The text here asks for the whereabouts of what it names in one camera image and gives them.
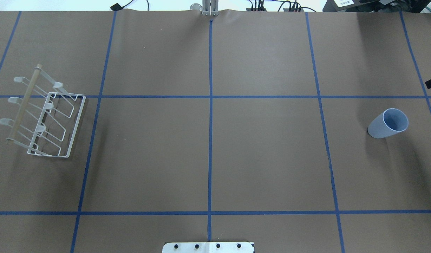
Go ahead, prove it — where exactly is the light blue plastic cup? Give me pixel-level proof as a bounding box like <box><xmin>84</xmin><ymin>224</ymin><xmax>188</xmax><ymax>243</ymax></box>
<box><xmin>367</xmin><ymin>108</ymin><xmax>409</xmax><ymax>139</ymax></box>

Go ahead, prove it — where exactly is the small black sensor puck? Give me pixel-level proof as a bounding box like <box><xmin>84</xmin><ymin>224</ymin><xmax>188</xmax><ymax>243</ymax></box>
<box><xmin>110</xmin><ymin>3</ymin><xmax>124</xmax><ymax>11</ymax></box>

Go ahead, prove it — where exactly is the aluminium frame post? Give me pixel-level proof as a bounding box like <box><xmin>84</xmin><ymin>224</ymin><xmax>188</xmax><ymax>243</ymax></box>
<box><xmin>201</xmin><ymin>0</ymin><xmax>220</xmax><ymax>17</ymax></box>

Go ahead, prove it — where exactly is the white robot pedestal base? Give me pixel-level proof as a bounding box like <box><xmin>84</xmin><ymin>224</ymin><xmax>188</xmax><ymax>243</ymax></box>
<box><xmin>162</xmin><ymin>241</ymin><xmax>255</xmax><ymax>253</ymax></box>

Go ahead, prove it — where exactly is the white wire cup holder rack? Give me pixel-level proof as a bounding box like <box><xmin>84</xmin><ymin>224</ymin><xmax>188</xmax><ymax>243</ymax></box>
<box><xmin>0</xmin><ymin>64</ymin><xmax>87</xmax><ymax>158</ymax></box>

